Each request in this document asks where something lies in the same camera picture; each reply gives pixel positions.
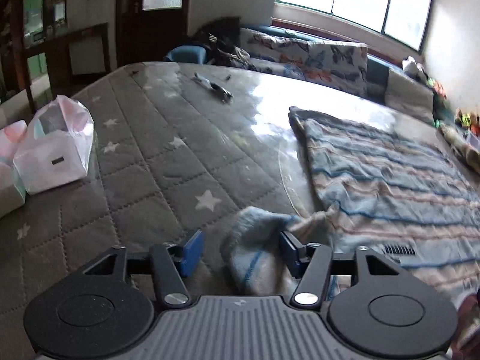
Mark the blue striped towel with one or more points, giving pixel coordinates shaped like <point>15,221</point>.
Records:
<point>375,180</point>

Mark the panda plush toy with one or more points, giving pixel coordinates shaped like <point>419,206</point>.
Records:
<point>412,65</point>

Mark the blue sofa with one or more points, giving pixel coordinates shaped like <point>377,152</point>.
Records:
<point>187,52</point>

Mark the glass display cabinet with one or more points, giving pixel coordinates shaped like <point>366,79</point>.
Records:
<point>37,11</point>

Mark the brown plush toys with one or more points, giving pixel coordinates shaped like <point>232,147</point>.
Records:
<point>468,120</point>

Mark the black bag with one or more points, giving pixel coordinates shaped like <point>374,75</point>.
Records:
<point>221,37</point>

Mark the grey pillow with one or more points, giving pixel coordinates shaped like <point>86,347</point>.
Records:
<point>410,95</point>

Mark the long butterfly print cushion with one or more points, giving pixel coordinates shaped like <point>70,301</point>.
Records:
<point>273,50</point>

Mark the orange green plush toy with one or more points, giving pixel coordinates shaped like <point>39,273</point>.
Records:
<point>437,88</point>

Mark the folded yellow green towel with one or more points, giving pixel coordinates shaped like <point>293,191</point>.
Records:
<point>463,146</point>

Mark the dark wooden side table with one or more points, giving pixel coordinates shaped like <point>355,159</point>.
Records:
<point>60,45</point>

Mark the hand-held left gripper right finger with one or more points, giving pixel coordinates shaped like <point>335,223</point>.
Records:
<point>289,255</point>

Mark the pink white plastic bag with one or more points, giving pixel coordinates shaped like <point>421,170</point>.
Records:
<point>11,180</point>

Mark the grey quilted star table cover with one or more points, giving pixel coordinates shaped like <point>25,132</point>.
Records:
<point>157,165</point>

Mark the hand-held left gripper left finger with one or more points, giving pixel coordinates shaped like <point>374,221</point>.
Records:
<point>193,253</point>

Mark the silver black pen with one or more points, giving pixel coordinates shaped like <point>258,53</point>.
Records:
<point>213,87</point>

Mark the dark wooden door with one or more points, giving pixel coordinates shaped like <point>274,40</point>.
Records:
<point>157,33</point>

